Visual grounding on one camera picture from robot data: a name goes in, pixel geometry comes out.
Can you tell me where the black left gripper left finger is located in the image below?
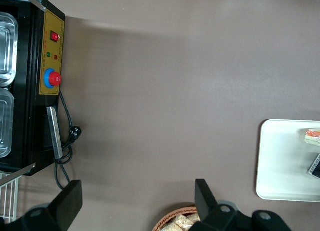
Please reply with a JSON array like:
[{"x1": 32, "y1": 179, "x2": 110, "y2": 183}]
[{"x1": 21, "y1": 179, "x2": 84, "y2": 231}]

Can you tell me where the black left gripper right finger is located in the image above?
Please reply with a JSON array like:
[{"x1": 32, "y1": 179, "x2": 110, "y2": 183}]
[{"x1": 191, "y1": 178, "x2": 241, "y2": 231}]

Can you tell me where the triangle sandwich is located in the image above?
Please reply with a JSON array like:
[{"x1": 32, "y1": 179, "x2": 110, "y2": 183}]
[{"x1": 298, "y1": 127, "x2": 320, "y2": 147}]

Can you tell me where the beige plastic tray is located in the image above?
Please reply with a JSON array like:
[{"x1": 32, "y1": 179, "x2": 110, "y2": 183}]
[{"x1": 255, "y1": 118, "x2": 320, "y2": 201}]

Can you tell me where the clear bagged cracker packet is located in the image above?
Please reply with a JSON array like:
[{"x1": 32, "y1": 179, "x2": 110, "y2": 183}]
[
  {"x1": 187, "y1": 212, "x2": 201, "y2": 223},
  {"x1": 162, "y1": 219, "x2": 181, "y2": 231},
  {"x1": 174, "y1": 214, "x2": 193, "y2": 229}
]

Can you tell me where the round brown wicker basket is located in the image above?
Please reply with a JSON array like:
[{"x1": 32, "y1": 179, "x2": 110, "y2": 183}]
[{"x1": 151, "y1": 206, "x2": 201, "y2": 231}]

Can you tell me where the black machine yellow panel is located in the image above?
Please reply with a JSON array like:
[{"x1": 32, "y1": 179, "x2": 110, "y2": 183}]
[{"x1": 0, "y1": 0, "x2": 66, "y2": 177}]

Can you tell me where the steel food container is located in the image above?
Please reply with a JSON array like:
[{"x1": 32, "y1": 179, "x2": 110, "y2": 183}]
[
  {"x1": 0, "y1": 12, "x2": 20, "y2": 87},
  {"x1": 0, "y1": 87, "x2": 15, "y2": 159}
]

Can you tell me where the black carton gold print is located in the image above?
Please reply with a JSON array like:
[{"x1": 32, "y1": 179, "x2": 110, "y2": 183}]
[{"x1": 306, "y1": 152, "x2": 320, "y2": 181}]

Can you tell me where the red emergency button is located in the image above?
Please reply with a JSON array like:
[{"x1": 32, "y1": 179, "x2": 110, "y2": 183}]
[{"x1": 43, "y1": 68, "x2": 63, "y2": 89}]

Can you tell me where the white wire rack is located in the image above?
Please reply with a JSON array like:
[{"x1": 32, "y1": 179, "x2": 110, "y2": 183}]
[{"x1": 0, "y1": 171, "x2": 21, "y2": 226}]

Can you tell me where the black power cable with plug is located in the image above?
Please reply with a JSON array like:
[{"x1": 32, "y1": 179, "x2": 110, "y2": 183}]
[{"x1": 53, "y1": 89, "x2": 83, "y2": 192}]

